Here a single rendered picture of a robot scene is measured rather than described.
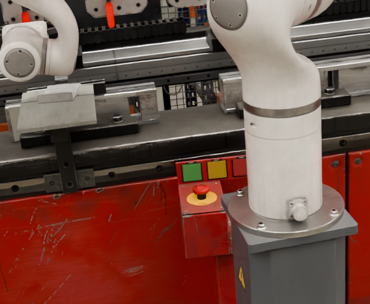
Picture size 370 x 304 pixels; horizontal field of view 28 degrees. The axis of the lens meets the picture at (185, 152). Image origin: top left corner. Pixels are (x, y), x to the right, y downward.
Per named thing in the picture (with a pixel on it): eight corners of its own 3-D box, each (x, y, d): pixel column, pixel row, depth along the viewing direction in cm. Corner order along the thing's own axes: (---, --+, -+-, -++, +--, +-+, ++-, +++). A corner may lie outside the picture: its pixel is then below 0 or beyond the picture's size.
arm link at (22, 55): (48, 29, 162) (4, 24, 161) (46, 46, 150) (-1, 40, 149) (44, 67, 165) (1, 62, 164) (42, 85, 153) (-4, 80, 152)
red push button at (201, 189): (194, 205, 177) (193, 191, 176) (193, 197, 181) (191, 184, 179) (211, 203, 177) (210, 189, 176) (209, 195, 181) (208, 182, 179)
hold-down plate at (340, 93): (240, 119, 197) (239, 108, 195) (235, 112, 202) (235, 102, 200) (351, 104, 199) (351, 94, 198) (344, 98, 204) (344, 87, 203)
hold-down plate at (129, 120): (21, 149, 191) (19, 138, 190) (22, 140, 196) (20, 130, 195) (138, 133, 194) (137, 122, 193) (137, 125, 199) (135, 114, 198)
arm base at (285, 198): (363, 225, 118) (364, 114, 110) (246, 247, 115) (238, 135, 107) (319, 175, 135) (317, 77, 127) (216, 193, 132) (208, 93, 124)
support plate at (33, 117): (16, 134, 169) (15, 129, 169) (23, 96, 193) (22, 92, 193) (97, 123, 171) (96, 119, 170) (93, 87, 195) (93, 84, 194)
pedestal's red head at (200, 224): (185, 259, 177) (179, 191, 170) (181, 226, 192) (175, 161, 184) (270, 250, 177) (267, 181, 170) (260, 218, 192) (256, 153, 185)
